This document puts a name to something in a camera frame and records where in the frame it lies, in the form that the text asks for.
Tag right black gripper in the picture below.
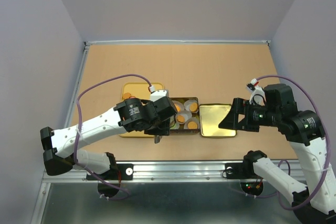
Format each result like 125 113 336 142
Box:
217 97 280 131

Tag orange fish cookie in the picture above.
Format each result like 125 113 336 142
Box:
175 104 181 112

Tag round tan cookie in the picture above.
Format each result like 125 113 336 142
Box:
187 121 198 130
189 102 198 113

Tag metal tongs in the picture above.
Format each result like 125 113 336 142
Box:
154 135 162 144

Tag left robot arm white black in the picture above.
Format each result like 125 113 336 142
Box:
40 97 177 179

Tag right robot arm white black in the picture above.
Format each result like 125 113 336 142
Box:
218 83 335 223

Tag white paper cup top left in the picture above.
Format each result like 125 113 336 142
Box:
173 100 183 111

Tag white paper cup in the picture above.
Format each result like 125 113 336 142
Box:
176 110 192 122
184 118 200 130
172 121 180 130
184 99 198 112
173 100 183 111

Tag orange flower cookie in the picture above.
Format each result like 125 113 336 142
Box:
176 115 185 124

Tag white paper cup centre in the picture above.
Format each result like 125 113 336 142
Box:
176 110 192 122

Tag white paper cup bottom left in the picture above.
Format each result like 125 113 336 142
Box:
172 121 180 130

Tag white paper cup top right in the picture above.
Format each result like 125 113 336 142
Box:
184 99 198 112

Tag square cookie tin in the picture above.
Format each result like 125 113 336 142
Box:
170 97 201 135

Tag gold tin lid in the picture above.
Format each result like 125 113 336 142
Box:
199 104 236 138

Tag white paper cup bottom right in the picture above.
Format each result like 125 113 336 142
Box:
184 118 200 130

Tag gold rectangular tray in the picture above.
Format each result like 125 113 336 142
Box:
119 82 153 138

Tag tan cookie top left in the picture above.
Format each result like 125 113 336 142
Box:
122 92 131 100

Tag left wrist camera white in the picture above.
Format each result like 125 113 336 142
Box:
150 90 169 102

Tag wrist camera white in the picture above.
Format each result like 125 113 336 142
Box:
246 78 266 105
150 90 169 102

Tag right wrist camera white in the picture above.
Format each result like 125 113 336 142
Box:
246 78 266 105

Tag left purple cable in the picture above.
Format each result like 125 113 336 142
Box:
73 74 158 200

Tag purple cable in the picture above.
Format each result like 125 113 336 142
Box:
245 74 333 211
73 74 158 200

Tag aluminium rail frame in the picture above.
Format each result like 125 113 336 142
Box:
30 39 336 224

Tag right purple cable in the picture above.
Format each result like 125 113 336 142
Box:
245 74 333 211

